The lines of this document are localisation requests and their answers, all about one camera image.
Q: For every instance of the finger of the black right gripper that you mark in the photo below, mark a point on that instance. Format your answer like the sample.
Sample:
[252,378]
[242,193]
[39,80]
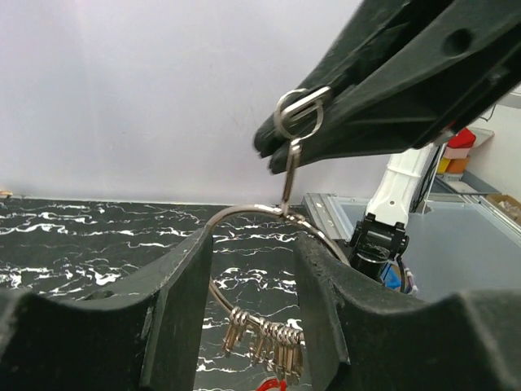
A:
[380,82]
[478,62]

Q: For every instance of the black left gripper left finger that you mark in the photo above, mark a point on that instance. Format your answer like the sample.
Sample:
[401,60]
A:
[141,332]

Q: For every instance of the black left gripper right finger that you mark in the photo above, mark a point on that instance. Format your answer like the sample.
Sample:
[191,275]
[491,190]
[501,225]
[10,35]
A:
[360,335]

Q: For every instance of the large silver keyring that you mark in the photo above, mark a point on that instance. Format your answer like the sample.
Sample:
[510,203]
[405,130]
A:
[258,240]

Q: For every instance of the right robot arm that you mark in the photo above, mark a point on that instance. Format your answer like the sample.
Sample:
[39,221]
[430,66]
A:
[380,235]

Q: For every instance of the stacked coloured bins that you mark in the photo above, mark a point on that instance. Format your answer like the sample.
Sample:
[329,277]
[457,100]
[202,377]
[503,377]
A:
[457,153]

